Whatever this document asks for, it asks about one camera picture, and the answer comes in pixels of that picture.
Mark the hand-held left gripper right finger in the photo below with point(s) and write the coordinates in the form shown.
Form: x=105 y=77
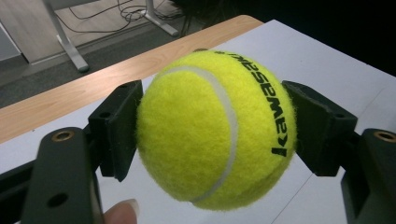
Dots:
x=323 y=137

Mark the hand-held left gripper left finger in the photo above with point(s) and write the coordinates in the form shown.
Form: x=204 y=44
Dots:
x=116 y=130

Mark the yellow tennis ball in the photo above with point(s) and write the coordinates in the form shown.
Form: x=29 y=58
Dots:
x=193 y=133

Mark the wooden table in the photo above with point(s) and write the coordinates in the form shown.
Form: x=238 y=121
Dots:
x=93 y=87

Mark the dark curtain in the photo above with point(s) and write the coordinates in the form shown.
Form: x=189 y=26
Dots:
x=311 y=18

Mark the white cabinet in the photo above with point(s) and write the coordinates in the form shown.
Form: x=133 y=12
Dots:
x=7 y=43

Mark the grey metal desk frame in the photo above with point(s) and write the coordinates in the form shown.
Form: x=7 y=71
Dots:
x=67 y=46

